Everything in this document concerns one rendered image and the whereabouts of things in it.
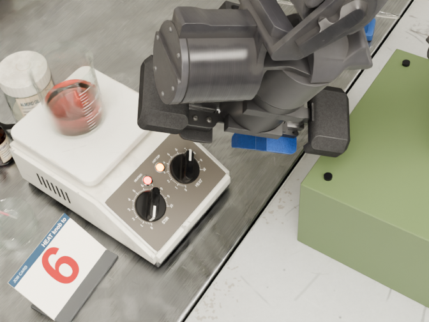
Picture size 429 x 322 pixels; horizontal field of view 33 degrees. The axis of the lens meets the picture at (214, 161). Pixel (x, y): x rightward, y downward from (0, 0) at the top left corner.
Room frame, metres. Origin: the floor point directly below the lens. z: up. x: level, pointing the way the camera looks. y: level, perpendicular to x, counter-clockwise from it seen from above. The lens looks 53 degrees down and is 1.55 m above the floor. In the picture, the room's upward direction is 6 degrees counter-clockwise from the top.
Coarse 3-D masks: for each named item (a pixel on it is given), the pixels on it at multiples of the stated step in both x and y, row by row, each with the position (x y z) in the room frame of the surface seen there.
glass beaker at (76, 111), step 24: (48, 48) 0.52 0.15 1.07; (72, 48) 0.53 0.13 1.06; (48, 72) 0.52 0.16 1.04; (72, 72) 0.53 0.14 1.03; (48, 96) 0.47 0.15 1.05; (72, 96) 0.47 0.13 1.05; (96, 96) 0.49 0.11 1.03; (48, 120) 0.48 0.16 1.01; (72, 120) 0.47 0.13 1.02; (96, 120) 0.48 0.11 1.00
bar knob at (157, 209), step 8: (144, 192) 0.42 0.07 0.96; (152, 192) 0.41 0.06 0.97; (136, 200) 0.41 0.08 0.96; (144, 200) 0.41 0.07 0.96; (152, 200) 0.40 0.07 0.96; (160, 200) 0.41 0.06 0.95; (136, 208) 0.40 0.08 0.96; (144, 208) 0.40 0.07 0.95; (152, 208) 0.39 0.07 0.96; (160, 208) 0.40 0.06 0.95; (144, 216) 0.39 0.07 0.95; (152, 216) 0.39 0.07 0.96; (160, 216) 0.40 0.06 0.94
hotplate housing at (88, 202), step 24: (144, 144) 0.47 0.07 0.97; (24, 168) 0.48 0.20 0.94; (48, 168) 0.45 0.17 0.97; (120, 168) 0.44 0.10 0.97; (48, 192) 0.46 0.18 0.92; (72, 192) 0.42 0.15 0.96; (96, 192) 0.41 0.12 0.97; (216, 192) 0.43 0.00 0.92; (96, 216) 0.41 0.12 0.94; (192, 216) 0.40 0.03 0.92; (120, 240) 0.39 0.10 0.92; (168, 240) 0.38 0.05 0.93
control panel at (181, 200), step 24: (168, 144) 0.47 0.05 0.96; (192, 144) 0.48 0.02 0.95; (144, 168) 0.44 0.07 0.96; (168, 168) 0.45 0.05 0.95; (216, 168) 0.45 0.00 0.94; (120, 192) 0.42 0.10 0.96; (168, 192) 0.42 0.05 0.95; (192, 192) 0.43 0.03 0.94; (120, 216) 0.39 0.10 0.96; (168, 216) 0.40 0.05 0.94; (144, 240) 0.37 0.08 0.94
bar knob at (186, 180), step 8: (192, 152) 0.46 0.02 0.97; (176, 160) 0.45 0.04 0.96; (184, 160) 0.45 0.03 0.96; (192, 160) 0.45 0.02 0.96; (176, 168) 0.45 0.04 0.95; (184, 168) 0.44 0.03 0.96; (192, 168) 0.44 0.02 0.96; (176, 176) 0.44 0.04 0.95; (184, 176) 0.43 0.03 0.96; (192, 176) 0.43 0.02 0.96
